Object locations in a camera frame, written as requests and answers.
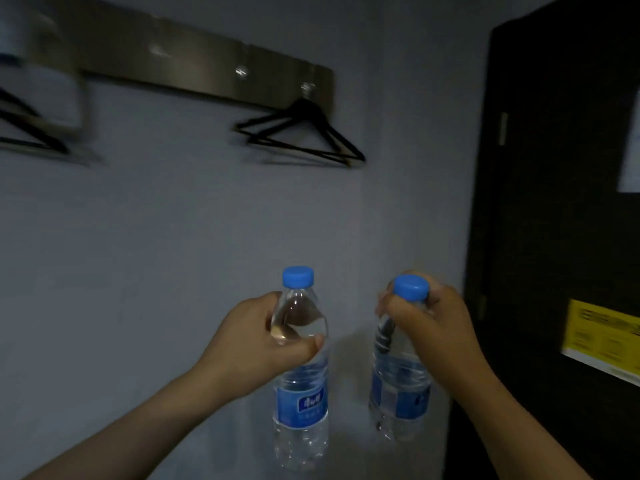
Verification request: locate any person's left hand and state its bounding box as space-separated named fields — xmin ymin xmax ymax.
xmin=192 ymin=292 xmax=325 ymax=400

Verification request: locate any person's right hand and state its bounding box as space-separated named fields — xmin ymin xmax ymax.
xmin=375 ymin=271 xmax=493 ymax=390

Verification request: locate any clear water bottle blue label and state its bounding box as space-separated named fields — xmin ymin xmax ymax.
xmin=270 ymin=266 xmax=331 ymax=470
xmin=368 ymin=275 xmax=434 ymax=443

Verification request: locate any person's left forearm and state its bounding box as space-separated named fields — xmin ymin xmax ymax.
xmin=22 ymin=365 xmax=241 ymax=480

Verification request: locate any person's right forearm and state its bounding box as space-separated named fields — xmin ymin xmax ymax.
xmin=440 ymin=367 xmax=593 ymax=480

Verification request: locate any dark wooden door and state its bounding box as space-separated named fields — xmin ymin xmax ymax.
xmin=442 ymin=0 xmax=640 ymax=480

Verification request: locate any black clothes hanger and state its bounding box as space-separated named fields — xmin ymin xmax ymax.
xmin=233 ymin=97 xmax=367 ymax=168
xmin=0 ymin=87 xmax=71 ymax=156

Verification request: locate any yellow notice sign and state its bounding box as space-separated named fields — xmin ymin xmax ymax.
xmin=560 ymin=298 xmax=640 ymax=388

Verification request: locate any metal wall coat rack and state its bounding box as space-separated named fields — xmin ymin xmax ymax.
xmin=30 ymin=0 xmax=335 ymax=111

